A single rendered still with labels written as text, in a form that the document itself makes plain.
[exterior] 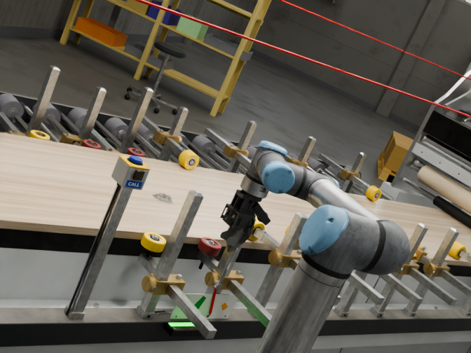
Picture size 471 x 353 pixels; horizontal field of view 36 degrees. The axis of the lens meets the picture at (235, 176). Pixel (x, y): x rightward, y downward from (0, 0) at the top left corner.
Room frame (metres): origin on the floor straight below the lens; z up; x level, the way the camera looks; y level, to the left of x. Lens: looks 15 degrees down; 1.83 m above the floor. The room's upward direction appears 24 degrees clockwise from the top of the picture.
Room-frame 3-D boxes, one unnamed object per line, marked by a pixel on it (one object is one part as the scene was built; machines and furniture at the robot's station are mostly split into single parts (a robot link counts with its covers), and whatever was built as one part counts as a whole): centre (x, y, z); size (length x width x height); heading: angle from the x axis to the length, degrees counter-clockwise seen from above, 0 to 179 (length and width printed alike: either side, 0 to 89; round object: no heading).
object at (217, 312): (2.25, -0.09, 0.75); 0.26 x 0.01 x 0.10; 134
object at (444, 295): (3.00, -0.85, 0.95); 0.50 x 0.04 x 0.04; 44
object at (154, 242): (2.25, 0.16, 0.85); 0.08 x 0.08 x 0.11
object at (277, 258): (2.48, -0.29, 0.95); 0.14 x 0.06 x 0.05; 134
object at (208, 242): (2.43, -0.02, 0.85); 0.08 x 0.08 x 0.11
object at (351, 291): (2.81, -0.63, 0.87); 0.04 x 0.04 x 0.48; 44
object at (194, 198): (2.12, 0.09, 0.92); 0.04 x 0.04 x 0.48; 44
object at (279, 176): (2.05, -0.11, 1.33); 0.12 x 0.12 x 0.09; 16
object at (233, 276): (2.31, -0.11, 0.85); 0.14 x 0.06 x 0.05; 134
